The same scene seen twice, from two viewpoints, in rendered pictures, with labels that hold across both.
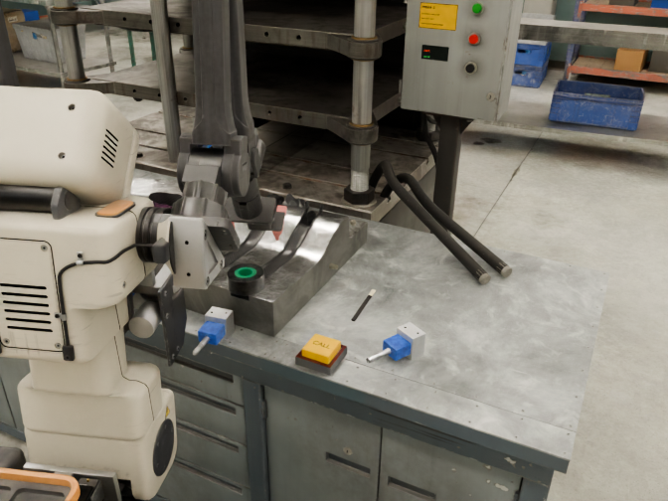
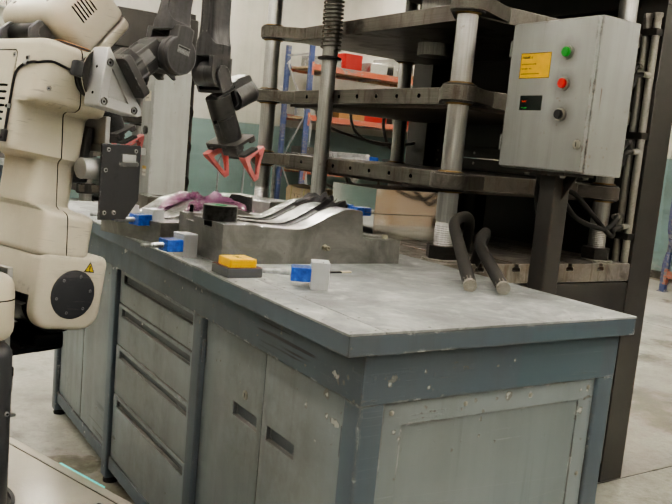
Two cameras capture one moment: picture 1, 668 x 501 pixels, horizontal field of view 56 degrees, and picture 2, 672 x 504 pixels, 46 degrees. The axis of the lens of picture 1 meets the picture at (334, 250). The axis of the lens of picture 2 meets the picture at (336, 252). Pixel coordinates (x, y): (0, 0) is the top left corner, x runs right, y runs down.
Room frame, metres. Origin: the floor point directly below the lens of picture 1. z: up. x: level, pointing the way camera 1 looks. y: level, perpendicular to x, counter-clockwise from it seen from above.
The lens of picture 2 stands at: (-0.25, -0.98, 1.08)
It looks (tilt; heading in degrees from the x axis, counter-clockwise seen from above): 7 degrees down; 31
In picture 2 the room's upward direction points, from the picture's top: 5 degrees clockwise
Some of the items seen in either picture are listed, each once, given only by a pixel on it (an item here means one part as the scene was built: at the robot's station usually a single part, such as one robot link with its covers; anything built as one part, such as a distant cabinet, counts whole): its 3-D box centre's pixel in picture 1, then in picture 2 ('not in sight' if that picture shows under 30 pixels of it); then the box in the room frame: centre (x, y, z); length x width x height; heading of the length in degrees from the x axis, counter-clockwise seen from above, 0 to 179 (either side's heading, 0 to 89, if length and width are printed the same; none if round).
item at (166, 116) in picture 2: not in sight; (120, 134); (4.56, 4.13, 1.03); 1.54 x 0.94 x 2.06; 64
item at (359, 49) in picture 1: (263, 33); (429, 124); (2.44, 0.27, 1.20); 1.29 x 0.83 x 0.19; 64
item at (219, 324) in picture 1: (209, 335); (166, 244); (1.07, 0.26, 0.83); 0.13 x 0.05 x 0.05; 162
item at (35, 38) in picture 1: (52, 41); not in sight; (6.42, 2.80, 0.42); 0.60 x 0.42 x 0.33; 58
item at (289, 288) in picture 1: (279, 248); (291, 228); (1.39, 0.13, 0.87); 0.50 x 0.26 x 0.14; 154
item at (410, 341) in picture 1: (393, 349); (295, 272); (1.04, -0.12, 0.83); 0.13 x 0.05 x 0.05; 126
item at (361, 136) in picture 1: (265, 98); (422, 189); (2.44, 0.27, 0.96); 1.29 x 0.83 x 0.18; 64
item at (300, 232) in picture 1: (272, 232); (285, 208); (1.38, 0.15, 0.92); 0.35 x 0.16 x 0.09; 154
